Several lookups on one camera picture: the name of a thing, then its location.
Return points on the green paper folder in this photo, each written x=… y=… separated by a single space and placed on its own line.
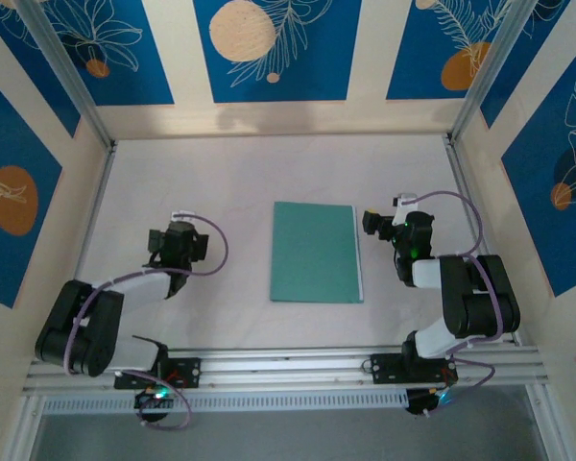
x=312 y=252

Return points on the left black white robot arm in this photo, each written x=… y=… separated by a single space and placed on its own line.
x=77 y=326

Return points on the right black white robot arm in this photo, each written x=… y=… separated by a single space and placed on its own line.
x=480 y=298

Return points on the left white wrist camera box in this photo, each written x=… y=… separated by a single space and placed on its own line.
x=182 y=214

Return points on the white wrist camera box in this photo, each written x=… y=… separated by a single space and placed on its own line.
x=403 y=201
x=182 y=214

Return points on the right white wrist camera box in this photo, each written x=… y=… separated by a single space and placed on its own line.
x=403 y=201

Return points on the aluminium table side rail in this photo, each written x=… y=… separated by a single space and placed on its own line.
x=456 y=163
x=96 y=206

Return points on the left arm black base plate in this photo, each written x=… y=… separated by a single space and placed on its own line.
x=190 y=371

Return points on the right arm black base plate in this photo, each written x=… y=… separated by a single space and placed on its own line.
x=384 y=370

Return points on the aluminium frame cross rail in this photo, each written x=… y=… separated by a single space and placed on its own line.
x=288 y=370

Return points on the aluminium frame post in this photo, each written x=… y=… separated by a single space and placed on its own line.
x=75 y=79
x=492 y=72

